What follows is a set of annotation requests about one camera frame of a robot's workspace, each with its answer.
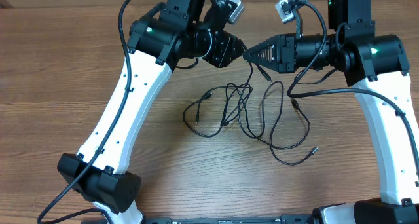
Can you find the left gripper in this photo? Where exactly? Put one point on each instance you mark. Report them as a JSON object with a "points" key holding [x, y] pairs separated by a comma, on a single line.
{"points": [[222, 57]]}

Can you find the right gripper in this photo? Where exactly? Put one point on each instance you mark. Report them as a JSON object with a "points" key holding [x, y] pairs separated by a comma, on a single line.
{"points": [[283, 46]]}

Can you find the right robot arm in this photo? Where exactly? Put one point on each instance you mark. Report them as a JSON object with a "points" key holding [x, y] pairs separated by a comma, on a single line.
{"points": [[376, 70]]}

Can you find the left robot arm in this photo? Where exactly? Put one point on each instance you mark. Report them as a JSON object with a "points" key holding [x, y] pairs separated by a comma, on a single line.
{"points": [[154, 45]]}

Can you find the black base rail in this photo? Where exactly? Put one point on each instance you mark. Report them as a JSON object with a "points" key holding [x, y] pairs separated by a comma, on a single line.
{"points": [[283, 219]]}

